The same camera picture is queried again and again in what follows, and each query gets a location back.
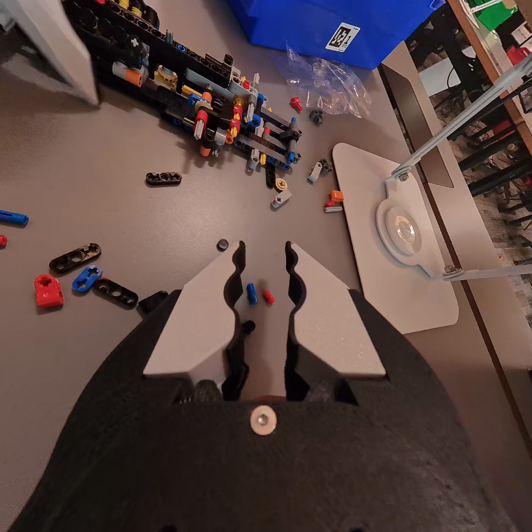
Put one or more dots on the blue thin lego liftarm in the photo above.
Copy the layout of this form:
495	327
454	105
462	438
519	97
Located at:
87	278

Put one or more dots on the black round lego piece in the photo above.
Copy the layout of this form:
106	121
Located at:
222	245

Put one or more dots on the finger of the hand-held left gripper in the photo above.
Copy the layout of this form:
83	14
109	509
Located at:
62	45

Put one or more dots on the lego car chassis model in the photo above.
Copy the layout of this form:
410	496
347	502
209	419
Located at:
195	60

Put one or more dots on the light grey lego connector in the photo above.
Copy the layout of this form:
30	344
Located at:
314	173
281	199

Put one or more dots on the small red lego pin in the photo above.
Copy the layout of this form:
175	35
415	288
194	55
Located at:
269	296

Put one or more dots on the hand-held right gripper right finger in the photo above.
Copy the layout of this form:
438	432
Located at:
341	332

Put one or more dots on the red lego block with hole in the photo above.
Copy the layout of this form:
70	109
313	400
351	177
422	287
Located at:
48	291

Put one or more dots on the small blue lego pin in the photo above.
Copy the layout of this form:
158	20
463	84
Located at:
252	293

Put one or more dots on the crumpled clear plastic bag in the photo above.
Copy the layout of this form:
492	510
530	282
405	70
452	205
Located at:
328	83

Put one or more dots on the blue long lego pin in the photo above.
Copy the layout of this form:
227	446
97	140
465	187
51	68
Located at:
12	218

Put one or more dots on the black thin lego liftarm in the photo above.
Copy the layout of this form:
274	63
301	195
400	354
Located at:
271	174

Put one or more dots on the tan lego gear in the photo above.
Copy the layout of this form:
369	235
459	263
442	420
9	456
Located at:
281	184

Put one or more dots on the blue plastic bin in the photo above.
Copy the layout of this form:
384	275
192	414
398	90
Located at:
299	25

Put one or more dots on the dark grey lego connector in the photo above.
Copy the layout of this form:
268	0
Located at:
316	117
326	165

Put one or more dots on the red lego connector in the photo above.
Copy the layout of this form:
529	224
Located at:
296	104

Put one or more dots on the white book stand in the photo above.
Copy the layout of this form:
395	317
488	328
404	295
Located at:
374	249

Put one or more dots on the orange lego piece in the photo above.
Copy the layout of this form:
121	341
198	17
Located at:
336	195

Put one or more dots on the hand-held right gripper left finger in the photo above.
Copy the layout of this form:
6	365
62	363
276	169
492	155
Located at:
191	332

